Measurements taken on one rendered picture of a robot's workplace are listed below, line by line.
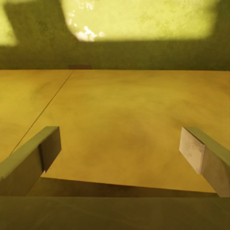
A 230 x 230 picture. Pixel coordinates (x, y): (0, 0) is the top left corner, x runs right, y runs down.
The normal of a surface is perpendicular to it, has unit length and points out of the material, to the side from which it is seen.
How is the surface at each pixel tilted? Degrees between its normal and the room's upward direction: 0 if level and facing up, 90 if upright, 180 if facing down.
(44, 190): 90
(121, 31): 0
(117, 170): 90
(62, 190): 90
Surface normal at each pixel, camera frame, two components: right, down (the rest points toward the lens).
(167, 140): -0.02, -0.79
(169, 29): -0.12, 0.63
